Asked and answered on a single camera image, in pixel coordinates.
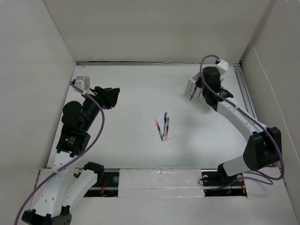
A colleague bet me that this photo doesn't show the blue clear pen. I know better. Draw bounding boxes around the blue clear pen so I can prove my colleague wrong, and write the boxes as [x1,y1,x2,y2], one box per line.
[163,112,167,137]

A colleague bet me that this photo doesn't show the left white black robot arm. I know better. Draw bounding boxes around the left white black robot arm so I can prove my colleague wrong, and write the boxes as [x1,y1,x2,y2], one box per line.
[15,86,120,225]

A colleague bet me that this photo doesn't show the purple tipped pen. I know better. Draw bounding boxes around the purple tipped pen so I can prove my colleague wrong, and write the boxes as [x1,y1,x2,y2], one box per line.
[154,118,164,142]

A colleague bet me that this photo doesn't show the aluminium rail right side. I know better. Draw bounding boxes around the aluminium rail right side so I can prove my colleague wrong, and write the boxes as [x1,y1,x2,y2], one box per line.
[233,64,257,119]

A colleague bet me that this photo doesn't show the red capped pen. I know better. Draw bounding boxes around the red capped pen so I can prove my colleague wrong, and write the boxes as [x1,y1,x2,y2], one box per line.
[165,117,170,141]

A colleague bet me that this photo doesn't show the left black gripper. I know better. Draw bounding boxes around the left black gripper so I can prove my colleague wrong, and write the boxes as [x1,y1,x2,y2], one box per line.
[82,86,119,131]

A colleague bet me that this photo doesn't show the aluminium rail front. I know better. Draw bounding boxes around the aluminium rail front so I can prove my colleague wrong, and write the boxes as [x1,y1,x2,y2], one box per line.
[71,170,247,197]

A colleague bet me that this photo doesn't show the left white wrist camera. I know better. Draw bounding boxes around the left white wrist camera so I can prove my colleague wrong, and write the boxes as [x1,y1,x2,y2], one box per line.
[71,76,90,93]

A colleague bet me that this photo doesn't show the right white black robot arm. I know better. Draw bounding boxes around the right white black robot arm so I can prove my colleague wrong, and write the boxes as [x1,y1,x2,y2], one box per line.
[195,67,284,187]

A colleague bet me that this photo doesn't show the white two-slot pen holder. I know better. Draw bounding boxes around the white two-slot pen holder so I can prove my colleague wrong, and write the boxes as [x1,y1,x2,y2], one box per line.
[185,73,211,111]

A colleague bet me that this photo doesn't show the orange clear pen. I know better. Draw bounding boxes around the orange clear pen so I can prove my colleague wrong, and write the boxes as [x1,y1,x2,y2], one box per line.
[189,86,197,101]

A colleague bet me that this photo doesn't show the aluminium rail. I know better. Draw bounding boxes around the aluminium rail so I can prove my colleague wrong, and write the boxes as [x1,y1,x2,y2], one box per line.
[71,170,247,197]
[233,64,257,119]

